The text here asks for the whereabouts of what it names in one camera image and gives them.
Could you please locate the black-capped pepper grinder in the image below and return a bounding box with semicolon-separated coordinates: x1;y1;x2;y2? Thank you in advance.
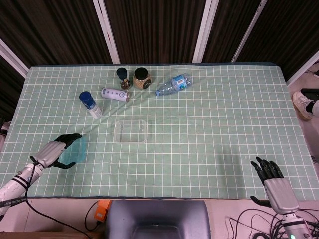
116;67;132;91

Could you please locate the grey robot torso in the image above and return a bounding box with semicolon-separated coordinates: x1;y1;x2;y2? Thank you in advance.
104;200;212;239

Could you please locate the white bottle with blue cap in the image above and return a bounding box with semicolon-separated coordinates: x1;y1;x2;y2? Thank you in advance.
79;91;103;119

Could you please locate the green checked tablecloth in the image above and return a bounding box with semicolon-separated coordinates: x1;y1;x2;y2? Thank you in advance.
0;62;319;201

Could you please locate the brown cardboard box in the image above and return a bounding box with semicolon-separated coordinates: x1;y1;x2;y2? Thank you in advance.
0;231;105;239

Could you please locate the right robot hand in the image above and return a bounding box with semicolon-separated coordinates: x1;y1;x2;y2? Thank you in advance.
250;156;300;214

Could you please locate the white drink can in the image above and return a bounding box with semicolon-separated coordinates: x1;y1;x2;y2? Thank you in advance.
100;87;131;103

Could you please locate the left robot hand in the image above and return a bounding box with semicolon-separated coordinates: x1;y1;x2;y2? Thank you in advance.
33;133;83;169

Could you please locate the black looped cable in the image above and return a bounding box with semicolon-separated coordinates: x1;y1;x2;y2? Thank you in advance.
84;201;102;231

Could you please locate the white screen frame post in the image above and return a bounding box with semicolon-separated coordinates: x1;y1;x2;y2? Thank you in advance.
285;49;319;87
231;0;269;63
93;0;121;65
0;38;29;78
192;0;220;63

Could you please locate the brown grain jar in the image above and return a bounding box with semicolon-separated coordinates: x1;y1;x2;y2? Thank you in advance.
132;67;153;90

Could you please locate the orange box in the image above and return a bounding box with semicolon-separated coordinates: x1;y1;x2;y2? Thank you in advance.
93;200;112;222

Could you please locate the blue plastic lid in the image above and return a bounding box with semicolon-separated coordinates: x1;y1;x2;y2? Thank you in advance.
58;136;87;165

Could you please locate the clear plastic water bottle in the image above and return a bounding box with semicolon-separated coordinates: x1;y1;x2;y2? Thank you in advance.
155;73;194;97

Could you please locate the person leg with black sock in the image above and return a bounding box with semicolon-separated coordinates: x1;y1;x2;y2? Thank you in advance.
305;99;319;114

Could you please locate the black cable tangle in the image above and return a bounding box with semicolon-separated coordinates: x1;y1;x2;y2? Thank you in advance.
228;208;319;239

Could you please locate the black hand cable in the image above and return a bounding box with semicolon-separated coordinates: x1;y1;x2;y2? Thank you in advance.
24;156;97;239

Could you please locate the clear plastic container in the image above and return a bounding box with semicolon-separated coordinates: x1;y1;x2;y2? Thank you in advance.
114;119;147;144

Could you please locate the dark pleated curtain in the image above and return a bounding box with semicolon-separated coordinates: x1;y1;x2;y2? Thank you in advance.
0;0;319;120

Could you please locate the white shoe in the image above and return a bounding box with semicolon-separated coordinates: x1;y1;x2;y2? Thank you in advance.
292;91;315;121

